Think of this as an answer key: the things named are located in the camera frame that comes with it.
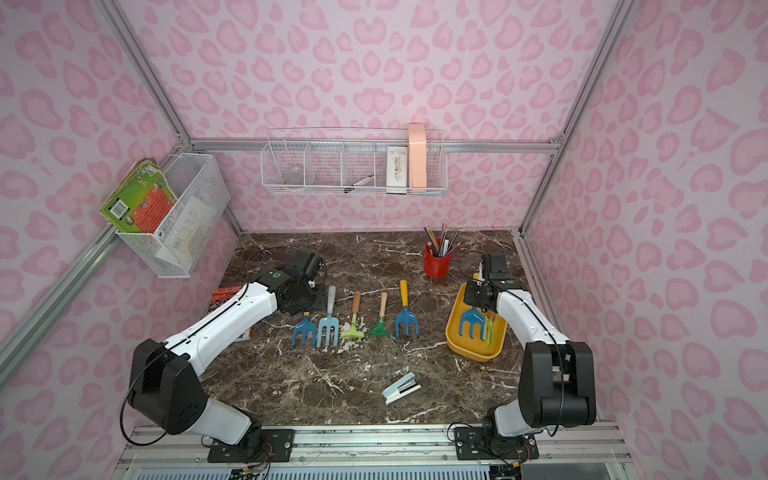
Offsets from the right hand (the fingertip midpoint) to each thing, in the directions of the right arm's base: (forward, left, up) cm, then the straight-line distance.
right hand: (472, 291), depth 91 cm
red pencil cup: (+14, +9, -5) cm, 18 cm away
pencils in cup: (+17, +8, +1) cm, 19 cm away
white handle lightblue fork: (-7, +45, -9) cm, 46 cm away
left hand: (-5, +45, +5) cm, 45 cm away
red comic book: (+2, +82, -6) cm, 82 cm away
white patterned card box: (+28, +23, +24) cm, 43 cm away
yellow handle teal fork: (-9, +52, -8) cm, 53 cm away
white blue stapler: (-27, +21, -7) cm, 35 cm away
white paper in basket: (+8, +82, +18) cm, 84 cm away
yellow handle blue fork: (-5, +20, -9) cm, 22 cm away
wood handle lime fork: (-9, -5, -6) cm, 12 cm away
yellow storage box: (-16, 0, -6) cm, 17 cm away
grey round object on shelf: (+30, +56, +20) cm, 67 cm away
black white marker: (+30, +34, +18) cm, 49 cm away
